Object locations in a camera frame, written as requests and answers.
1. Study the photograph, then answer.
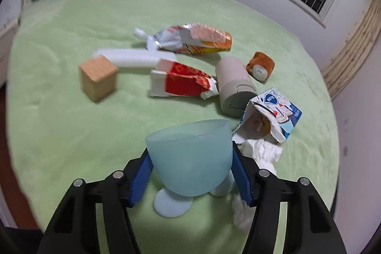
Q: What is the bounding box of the long white foam strip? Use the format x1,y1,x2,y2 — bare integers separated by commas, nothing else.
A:
93,48,178,68

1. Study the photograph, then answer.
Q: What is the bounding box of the translucent blue footed cup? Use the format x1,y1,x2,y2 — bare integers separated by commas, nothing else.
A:
145,120,236,218

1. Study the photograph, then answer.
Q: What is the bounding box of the beige patterned curtain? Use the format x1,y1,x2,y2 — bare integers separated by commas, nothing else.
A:
321,0,381,100

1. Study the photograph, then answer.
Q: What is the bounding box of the grey cylindrical container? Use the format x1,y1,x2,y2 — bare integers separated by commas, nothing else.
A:
216,56,258,118

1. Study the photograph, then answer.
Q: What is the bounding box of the orange and white snack bag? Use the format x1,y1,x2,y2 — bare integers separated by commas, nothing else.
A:
153,23,233,56

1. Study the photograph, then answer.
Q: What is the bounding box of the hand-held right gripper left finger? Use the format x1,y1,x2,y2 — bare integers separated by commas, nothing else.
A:
37,148,154,254

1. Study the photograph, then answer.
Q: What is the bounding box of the blue and white milk carton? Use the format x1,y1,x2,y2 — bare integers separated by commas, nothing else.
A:
233,88,303,144

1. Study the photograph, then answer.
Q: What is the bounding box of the orange cup-shaped toy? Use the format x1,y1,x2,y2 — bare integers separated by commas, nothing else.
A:
246,52,276,82

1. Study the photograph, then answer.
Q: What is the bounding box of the torn red and white carton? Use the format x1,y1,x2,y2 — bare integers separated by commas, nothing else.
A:
150,58,219,100

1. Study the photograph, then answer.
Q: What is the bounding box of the green pillow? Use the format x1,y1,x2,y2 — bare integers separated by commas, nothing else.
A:
6,0,340,254

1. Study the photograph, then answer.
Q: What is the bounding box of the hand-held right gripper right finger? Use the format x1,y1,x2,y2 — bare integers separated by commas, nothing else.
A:
231,141,347,254

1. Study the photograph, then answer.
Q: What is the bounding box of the crumpled white wrapper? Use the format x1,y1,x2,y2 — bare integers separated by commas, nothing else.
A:
133,28,161,50

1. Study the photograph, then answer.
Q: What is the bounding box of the wooden block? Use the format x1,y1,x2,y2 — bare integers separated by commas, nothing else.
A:
79,55,120,103

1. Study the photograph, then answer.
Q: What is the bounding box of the crumpled white tissue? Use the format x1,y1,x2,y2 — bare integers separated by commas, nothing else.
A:
232,138,283,232

